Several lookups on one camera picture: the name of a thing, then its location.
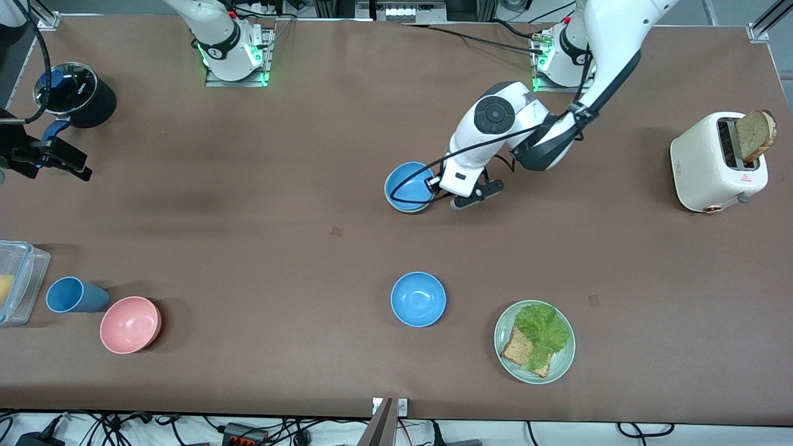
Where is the blue bowl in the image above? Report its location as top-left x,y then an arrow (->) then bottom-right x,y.
386,162 -> 436,210
390,271 -> 447,328

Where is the light green bowl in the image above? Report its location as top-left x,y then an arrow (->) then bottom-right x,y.
385,162 -> 436,214

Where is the pink bowl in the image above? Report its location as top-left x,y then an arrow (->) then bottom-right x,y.
100,296 -> 162,355

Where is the glass lid with blue knob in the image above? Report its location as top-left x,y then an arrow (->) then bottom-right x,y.
34,62 -> 99,116

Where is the clear plastic container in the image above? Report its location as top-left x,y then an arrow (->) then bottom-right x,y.
0,240 -> 51,327

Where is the blue cup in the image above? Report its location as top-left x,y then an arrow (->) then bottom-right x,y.
46,276 -> 111,313

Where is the green lettuce leaf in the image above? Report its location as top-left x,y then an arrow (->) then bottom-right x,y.
515,303 -> 570,371

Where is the brown bread slice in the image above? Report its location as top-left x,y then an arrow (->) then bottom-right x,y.
501,325 -> 552,378

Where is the silver control box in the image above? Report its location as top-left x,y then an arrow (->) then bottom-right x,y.
356,0 -> 447,24

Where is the light green plate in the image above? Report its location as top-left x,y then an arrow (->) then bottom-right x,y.
494,300 -> 576,385

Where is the cream white toaster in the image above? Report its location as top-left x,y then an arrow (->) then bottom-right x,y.
670,111 -> 769,213

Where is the black power adapter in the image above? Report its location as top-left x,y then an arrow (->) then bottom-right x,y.
15,432 -> 66,446

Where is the brown toast slice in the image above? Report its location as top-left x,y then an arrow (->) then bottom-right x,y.
736,110 -> 778,163

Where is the black orange power strip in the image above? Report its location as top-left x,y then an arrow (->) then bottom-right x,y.
223,422 -> 268,446

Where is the black pot with blue handle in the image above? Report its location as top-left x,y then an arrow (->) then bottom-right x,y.
43,73 -> 117,140

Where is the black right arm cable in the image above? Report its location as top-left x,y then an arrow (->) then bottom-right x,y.
9,0 -> 53,123

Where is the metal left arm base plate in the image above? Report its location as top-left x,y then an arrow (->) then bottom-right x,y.
532,31 -> 598,94

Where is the long black table cable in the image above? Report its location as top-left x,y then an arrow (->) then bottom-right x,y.
403,24 -> 541,55

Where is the short black table cable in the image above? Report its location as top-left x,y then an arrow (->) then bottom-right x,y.
493,19 -> 540,39

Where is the grey metal camera post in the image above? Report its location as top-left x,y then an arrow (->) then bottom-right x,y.
358,398 -> 410,446

